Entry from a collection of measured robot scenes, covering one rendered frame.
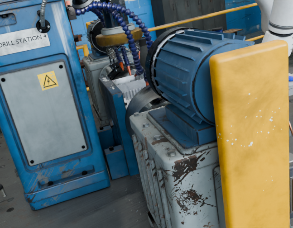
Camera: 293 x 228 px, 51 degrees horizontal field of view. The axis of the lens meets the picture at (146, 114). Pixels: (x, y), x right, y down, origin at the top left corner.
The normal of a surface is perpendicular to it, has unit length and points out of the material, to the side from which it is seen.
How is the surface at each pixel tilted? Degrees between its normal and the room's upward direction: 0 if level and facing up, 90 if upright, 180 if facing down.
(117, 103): 90
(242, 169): 90
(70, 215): 0
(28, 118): 90
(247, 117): 90
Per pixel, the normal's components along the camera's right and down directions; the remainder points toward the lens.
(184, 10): 0.21, 0.33
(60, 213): -0.17, -0.92
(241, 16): 0.47, 0.25
